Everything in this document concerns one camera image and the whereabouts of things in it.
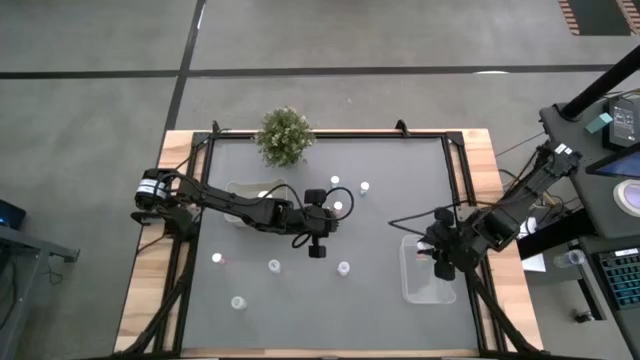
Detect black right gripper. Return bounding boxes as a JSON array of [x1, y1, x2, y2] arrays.
[[424, 207, 476, 281]]

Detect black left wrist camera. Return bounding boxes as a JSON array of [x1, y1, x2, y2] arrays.
[[323, 212, 347, 236]]

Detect black flat device box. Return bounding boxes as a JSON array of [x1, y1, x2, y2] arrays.
[[602, 94, 640, 150]]

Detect teal small box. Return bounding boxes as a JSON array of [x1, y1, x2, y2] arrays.
[[584, 112, 614, 135]]

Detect round white disc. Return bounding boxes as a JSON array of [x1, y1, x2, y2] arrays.
[[612, 178, 640, 219]]

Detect white plastic bin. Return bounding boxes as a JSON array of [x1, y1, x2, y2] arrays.
[[223, 178, 290, 229]]

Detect black round pole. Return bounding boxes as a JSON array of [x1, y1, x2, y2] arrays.
[[559, 44, 640, 121]]

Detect dark panel striped edges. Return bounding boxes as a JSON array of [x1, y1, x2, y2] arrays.
[[557, 0, 640, 37]]

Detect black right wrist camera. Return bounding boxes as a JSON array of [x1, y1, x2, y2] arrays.
[[423, 225, 444, 262]]

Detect potted artificial flowering plant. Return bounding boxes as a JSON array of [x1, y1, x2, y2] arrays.
[[253, 105, 317, 168]]

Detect white paper sheet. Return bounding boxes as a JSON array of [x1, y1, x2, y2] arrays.
[[519, 219, 549, 274]]

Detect blue lit device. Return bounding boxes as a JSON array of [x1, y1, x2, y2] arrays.
[[0, 198, 27, 231]]

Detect black table frame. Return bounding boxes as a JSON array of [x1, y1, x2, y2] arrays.
[[112, 118, 546, 360]]

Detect clear plastic bin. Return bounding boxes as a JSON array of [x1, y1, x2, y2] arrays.
[[398, 233, 458, 306]]

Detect keyboard with blue keys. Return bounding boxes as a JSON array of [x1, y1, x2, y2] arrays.
[[597, 247, 640, 311]]

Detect grey metal side desk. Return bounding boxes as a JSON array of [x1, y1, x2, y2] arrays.
[[0, 224, 81, 360]]

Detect clear water bottle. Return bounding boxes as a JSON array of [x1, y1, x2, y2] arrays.
[[552, 248, 586, 269]]

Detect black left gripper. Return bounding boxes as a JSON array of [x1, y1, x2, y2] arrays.
[[292, 188, 347, 259]]

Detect tablet screen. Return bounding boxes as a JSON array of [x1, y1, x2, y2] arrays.
[[585, 149, 640, 180]]

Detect black equipment cart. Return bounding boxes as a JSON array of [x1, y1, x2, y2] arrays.
[[538, 97, 640, 360]]

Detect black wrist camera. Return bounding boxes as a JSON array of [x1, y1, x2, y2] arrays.
[[423, 225, 444, 262], [323, 212, 347, 236]]

